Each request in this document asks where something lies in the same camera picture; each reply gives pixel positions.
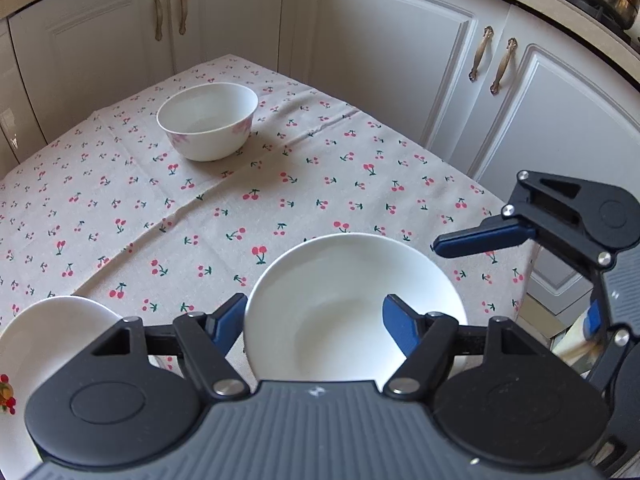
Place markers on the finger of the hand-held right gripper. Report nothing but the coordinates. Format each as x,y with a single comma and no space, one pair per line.
593,317
480,237

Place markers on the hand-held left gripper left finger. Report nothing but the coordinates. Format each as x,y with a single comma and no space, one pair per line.
229,317

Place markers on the cherry print tablecloth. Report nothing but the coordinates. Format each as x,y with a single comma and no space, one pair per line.
150,210

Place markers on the white pink floral bowl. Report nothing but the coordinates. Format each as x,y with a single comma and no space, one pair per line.
325,300
210,145

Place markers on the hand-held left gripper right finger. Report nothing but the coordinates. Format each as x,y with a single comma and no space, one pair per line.
400,322

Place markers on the white fruit print plate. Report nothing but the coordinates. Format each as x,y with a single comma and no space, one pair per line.
50,330

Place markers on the white cabinet door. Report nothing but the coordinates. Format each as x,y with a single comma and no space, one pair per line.
85,60
565,120
225,15
390,60

